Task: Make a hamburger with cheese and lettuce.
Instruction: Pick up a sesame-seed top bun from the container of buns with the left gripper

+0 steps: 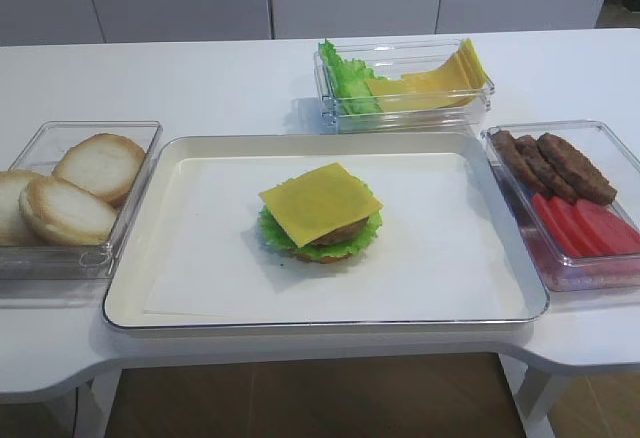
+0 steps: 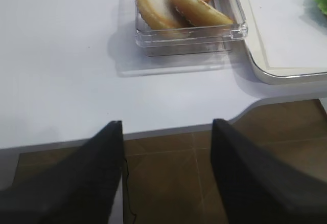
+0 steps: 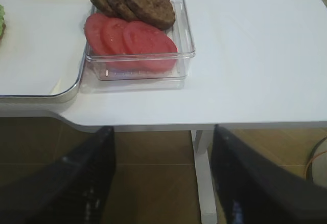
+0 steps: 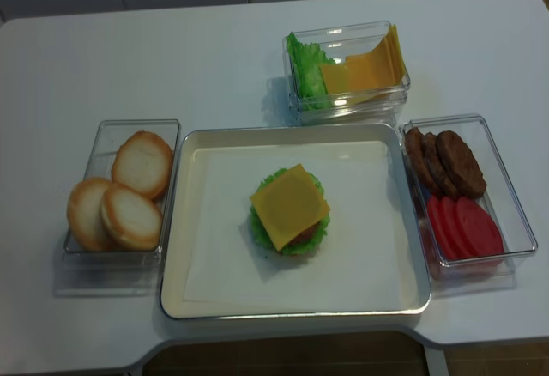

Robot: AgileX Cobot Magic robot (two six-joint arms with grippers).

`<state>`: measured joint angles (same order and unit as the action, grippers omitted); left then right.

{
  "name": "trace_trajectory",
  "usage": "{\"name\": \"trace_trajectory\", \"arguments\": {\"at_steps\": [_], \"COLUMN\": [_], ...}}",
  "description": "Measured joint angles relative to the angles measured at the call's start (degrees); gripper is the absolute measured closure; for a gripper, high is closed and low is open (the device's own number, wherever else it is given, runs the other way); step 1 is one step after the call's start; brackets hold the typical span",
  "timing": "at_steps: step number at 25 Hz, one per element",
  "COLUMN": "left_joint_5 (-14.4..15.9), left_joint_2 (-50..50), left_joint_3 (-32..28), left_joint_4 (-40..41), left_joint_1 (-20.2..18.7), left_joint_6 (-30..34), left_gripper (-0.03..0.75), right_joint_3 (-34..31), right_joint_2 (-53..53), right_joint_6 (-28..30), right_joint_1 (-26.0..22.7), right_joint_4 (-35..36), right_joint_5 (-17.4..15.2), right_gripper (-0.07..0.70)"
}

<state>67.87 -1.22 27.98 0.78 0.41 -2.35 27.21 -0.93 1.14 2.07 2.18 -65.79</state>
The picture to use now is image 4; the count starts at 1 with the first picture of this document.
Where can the red tomato slice left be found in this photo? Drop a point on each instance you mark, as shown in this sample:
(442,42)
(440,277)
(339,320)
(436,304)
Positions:
(434,215)

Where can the white rectangular serving tray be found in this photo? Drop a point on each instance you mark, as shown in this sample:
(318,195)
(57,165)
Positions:
(183,229)

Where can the green lettuce leaf on burger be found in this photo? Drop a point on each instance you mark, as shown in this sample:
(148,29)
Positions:
(261,228)

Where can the brown patty on burger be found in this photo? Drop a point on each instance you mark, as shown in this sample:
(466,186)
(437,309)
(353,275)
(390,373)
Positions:
(305,236)

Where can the brown patty right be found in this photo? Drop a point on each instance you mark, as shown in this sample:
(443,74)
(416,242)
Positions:
(460,164)

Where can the clear lettuce cheese container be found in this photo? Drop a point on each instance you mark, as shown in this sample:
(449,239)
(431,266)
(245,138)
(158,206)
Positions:
(376,105)

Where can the brown patty left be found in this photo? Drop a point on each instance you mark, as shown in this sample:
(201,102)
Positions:
(413,144)

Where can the front yellow cheese slice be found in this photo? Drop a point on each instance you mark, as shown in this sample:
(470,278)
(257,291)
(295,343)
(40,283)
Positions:
(336,78)

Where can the brown patty middle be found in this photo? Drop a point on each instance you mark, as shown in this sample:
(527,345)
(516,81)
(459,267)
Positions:
(436,167)

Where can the sesame top bun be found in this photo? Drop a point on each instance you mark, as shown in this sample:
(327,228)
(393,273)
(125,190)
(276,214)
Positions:
(131,219)

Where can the green lettuce in container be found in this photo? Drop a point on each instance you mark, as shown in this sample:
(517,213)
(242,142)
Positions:
(307,60)

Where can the bun half back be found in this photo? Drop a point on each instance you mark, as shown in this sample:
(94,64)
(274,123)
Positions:
(144,163)

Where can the red tomato slice middle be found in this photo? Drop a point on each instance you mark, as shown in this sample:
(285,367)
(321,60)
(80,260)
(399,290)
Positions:
(456,239)

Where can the leaning yellow cheese slices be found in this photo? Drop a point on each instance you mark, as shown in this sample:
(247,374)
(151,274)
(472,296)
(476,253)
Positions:
(382,67)

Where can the yellow cheese slice on burger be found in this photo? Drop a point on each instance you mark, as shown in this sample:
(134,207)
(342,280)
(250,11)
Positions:
(289,210)

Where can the bun half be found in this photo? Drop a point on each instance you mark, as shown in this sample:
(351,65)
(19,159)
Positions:
(144,163)
(83,213)

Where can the clear patty tomato container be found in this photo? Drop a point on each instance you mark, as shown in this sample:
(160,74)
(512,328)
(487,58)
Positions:
(499,201)

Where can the bun half front left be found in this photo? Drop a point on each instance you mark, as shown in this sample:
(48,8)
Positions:
(83,213)

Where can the clear bun container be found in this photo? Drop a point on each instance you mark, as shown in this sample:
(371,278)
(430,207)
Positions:
(120,272)

